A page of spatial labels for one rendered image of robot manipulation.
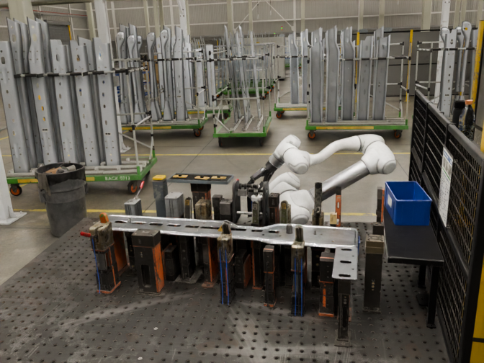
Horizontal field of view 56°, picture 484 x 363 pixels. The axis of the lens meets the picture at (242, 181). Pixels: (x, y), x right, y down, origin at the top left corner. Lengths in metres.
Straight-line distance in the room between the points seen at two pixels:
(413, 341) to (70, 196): 3.77
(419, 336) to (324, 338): 0.40
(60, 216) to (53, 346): 2.99
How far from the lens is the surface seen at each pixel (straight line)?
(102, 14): 8.70
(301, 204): 2.74
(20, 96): 6.95
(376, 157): 2.79
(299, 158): 2.54
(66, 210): 5.04
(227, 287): 2.23
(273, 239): 2.19
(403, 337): 2.12
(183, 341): 2.07
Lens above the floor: 1.92
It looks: 17 degrees down
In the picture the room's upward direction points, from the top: 2 degrees counter-clockwise
